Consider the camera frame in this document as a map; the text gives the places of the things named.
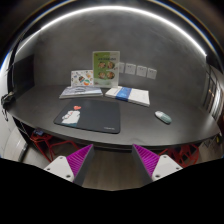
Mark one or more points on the red stool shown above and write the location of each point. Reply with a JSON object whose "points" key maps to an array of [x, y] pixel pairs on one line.
{"points": [[185, 155], [46, 142]]}

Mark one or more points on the white green computer mouse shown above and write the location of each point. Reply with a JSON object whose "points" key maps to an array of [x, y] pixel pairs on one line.
{"points": [[163, 117]]}

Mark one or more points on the curved ceiling light strip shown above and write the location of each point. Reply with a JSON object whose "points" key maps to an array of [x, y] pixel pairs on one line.
{"points": [[122, 9]]}

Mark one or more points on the white book with blue band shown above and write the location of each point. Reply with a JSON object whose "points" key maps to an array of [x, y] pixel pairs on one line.
{"points": [[132, 95]]}

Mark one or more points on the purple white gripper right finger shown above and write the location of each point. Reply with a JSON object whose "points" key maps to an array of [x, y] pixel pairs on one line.
{"points": [[153, 167]]}

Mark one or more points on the red stool left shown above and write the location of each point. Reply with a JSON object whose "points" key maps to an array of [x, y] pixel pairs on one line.
{"points": [[46, 142]]}

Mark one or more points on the white colourful standing card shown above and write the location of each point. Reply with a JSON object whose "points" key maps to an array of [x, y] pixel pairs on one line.
{"points": [[82, 78]]}

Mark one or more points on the green standing picture book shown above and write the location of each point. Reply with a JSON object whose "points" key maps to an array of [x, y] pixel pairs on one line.
{"points": [[106, 68]]}

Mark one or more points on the black monitor screen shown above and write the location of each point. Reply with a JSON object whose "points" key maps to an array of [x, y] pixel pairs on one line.
{"points": [[23, 76]]}

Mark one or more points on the black mouse pad with print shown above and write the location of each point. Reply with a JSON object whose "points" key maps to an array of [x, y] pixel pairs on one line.
{"points": [[91, 115]]}

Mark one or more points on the red stool right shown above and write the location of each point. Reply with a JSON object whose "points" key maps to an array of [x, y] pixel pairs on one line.
{"points": [[185, 155]]}

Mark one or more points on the white wall socket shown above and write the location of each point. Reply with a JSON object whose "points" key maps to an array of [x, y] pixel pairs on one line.
{"points": [[130, 69], [151, 73], [121, 67], [141, 71]]}

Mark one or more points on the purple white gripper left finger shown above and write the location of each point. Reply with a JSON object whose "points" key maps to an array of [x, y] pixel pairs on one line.
{"points": [[73, 167]]}

